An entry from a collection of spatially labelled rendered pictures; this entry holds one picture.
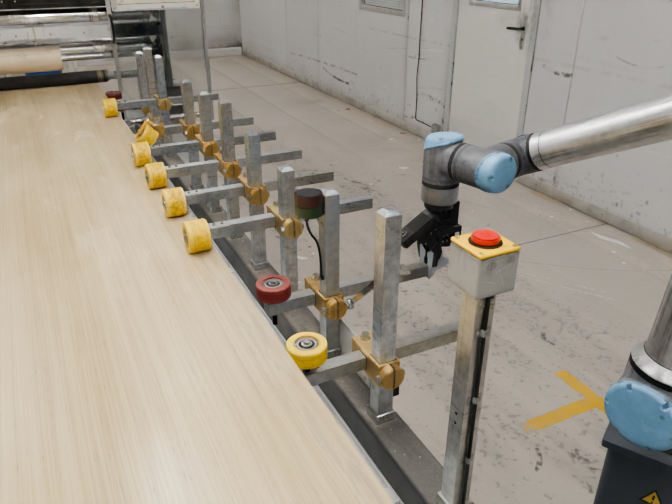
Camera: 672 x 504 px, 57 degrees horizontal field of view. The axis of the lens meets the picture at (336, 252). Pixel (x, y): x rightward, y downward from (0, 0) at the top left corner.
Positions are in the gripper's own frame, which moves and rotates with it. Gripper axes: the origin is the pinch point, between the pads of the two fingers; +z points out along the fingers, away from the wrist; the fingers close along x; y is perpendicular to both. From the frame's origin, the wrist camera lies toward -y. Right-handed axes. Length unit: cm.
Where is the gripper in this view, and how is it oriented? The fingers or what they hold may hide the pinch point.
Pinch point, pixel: (426, 274)
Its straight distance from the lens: 161.4
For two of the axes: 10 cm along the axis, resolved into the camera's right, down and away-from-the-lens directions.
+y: 9.0, -2.0, 3.9
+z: 0.0, 8.9, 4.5
